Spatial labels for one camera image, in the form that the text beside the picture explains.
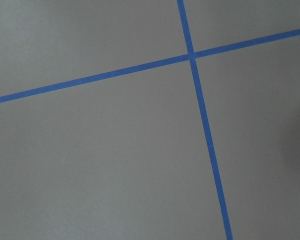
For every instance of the blue tape grid lines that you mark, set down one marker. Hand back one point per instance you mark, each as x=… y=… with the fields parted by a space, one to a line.
x=149 y=119

